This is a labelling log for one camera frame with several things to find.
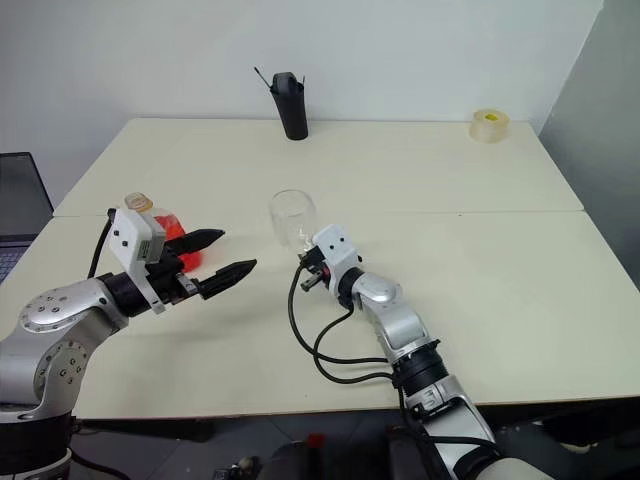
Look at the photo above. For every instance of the black tapered holder cup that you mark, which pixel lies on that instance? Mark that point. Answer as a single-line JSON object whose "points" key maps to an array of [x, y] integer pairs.
{"points": [[295, 117]]}

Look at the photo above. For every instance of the thin black stick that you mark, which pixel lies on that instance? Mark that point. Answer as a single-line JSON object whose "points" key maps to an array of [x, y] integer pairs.
{"points": [[262, 77]]}

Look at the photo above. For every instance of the red liquid plastic bottle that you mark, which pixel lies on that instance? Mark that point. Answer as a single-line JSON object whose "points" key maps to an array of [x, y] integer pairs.
{"points": [[172, 227]]}

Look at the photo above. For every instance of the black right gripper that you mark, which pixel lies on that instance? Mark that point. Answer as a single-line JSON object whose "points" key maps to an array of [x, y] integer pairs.
{"points": [[317, 267]]}

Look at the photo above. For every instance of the small white object under table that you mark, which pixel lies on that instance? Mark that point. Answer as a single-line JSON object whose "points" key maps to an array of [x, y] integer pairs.
{"points": [[580, 446]]}

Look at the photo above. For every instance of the translucent tape roll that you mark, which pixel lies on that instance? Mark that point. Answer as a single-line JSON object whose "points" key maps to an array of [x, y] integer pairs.
{"points": [[490, 129]]}

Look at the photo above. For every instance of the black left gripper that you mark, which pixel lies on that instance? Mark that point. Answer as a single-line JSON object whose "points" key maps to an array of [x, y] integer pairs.
{"points": [[172, 280]]}

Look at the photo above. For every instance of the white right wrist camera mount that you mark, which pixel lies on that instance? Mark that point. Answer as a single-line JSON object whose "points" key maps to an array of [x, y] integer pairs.
{"points": [[337, 250]]}

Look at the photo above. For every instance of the black rounded object in cup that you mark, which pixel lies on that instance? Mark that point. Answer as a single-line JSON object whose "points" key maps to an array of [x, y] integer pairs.
{"points": [[284, 82]]}

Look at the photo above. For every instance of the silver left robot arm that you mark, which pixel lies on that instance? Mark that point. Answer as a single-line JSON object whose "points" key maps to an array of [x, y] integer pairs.
{"points": [[55, 315]]}

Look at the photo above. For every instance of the dark laptop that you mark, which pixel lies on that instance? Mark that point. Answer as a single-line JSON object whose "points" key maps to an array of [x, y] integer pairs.
{"points": [[22, 195]]}

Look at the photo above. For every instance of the clear wine glass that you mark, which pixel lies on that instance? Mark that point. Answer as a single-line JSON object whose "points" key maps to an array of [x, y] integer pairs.
{"points": [[292, 215]]}

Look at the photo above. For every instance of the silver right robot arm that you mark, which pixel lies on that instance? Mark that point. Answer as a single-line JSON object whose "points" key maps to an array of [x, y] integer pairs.
{"points": [[395, 320]]}

